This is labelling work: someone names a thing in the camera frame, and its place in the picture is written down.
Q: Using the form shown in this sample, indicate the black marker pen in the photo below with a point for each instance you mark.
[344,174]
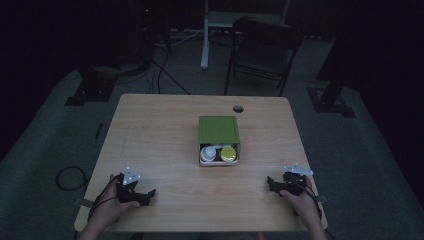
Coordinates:
[99,130]

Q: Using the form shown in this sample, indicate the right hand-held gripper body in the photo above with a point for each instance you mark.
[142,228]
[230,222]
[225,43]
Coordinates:
[293,182]

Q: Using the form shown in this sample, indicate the grey tape tab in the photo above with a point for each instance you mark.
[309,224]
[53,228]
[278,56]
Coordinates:
[321,199]
[84,202]

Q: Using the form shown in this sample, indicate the white desk frame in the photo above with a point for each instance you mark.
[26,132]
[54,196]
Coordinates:
[213,20]

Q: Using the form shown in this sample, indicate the black folding chair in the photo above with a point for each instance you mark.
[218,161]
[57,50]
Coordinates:
[263,50]

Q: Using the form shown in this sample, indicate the person's left hand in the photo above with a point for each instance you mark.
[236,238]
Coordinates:
[111,209]

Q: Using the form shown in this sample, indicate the dark equipment rack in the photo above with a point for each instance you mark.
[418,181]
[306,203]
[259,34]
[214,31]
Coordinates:
[150,30]

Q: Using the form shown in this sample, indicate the white drawer tray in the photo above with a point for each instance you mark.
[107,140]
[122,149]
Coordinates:
[218,163]

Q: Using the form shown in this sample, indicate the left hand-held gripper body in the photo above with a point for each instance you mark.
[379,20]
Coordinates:
[126,190]

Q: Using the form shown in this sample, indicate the green box sleeve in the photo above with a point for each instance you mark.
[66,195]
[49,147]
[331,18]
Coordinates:
[218,129]

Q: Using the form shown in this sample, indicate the person's right hand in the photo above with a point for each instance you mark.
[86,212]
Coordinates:
[301,203]

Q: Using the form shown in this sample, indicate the black stand with base plate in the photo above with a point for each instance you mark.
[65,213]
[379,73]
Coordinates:
[330,100]
[91,88]

